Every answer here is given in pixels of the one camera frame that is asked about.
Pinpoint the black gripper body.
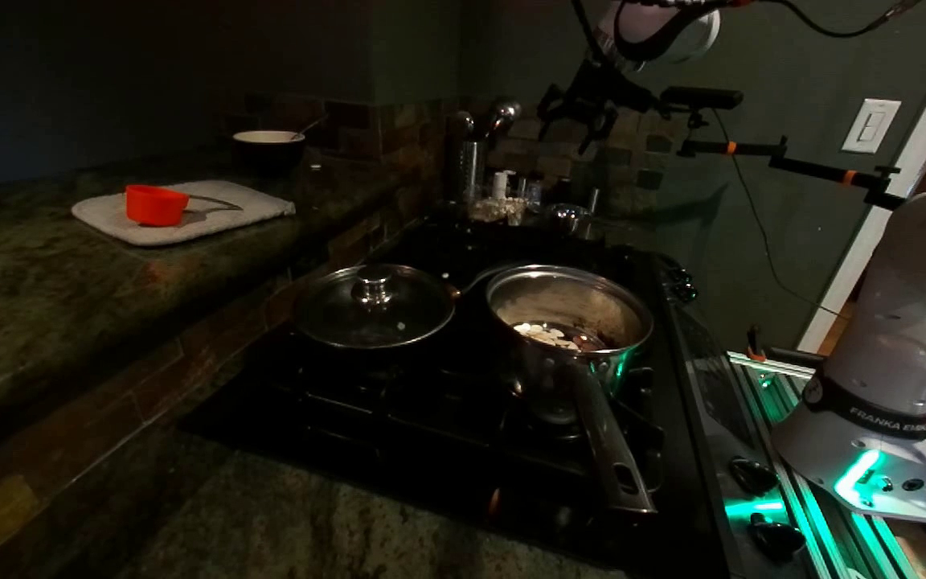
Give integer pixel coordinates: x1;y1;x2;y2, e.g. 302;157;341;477
566;55;641;114

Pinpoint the metal utensil holder with ladles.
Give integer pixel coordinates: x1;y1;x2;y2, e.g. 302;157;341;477
447;95;528;206

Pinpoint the glass pot lid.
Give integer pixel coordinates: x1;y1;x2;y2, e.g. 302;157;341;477
289;261;463;352

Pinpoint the dark bowl with white inside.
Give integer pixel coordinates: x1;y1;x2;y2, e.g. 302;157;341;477
230;126;311;177

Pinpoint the black gas stove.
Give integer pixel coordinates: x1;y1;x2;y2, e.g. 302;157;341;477
177;213;780;579

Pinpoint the white cutting board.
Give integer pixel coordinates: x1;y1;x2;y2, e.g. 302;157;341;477
68;172;301;252

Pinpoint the red measuring cup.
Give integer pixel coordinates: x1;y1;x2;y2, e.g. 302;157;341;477
122;180;197;229

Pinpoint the thin black camera cable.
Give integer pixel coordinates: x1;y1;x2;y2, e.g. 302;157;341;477
711;106;810;293

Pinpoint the black camera on stand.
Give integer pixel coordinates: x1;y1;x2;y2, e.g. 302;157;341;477
656;83;907;213

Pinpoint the steel saucepan with handle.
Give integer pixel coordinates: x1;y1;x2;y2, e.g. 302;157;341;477
478;261;663;519

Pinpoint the white light switch plate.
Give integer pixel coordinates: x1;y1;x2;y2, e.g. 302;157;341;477
839;92;904;157

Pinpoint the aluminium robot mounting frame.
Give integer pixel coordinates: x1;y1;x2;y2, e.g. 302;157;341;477
721;343;926;579

